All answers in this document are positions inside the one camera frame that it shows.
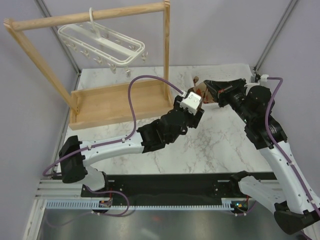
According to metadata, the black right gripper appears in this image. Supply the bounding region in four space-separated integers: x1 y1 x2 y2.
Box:
204 78 254 124

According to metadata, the argyle sock beige orange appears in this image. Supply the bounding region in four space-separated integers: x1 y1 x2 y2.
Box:
187 76 216 104

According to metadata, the white plastic clip hanger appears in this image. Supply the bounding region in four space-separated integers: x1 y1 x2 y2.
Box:
57 8 148 77

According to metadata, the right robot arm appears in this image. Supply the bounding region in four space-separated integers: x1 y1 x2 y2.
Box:
204 79 320 235

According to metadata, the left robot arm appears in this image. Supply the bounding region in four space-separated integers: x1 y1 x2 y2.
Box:
59 92 204 197

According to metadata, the wooden hanger stand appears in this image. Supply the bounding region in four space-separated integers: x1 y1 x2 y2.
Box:
3 0 170 130

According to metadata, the white perforated plastic basket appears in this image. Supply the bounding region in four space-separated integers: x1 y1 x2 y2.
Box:
184 63 253 87

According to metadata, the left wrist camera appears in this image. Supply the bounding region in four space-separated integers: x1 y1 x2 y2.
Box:
179 91 203 115

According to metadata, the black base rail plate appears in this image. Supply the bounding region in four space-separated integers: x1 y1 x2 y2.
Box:
80 173 246 205

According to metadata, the aluminium frame post right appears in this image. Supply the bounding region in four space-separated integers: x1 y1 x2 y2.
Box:
252 0 300 74

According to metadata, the aluminium frame post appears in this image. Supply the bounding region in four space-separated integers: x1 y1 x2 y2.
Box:
252 0 300 74
34 0 82 77

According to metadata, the white cable duct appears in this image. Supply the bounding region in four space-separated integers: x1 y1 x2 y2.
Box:
45 199 234 211

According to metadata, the aluminium frame post left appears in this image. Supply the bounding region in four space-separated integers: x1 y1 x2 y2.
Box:
34 0 82 77

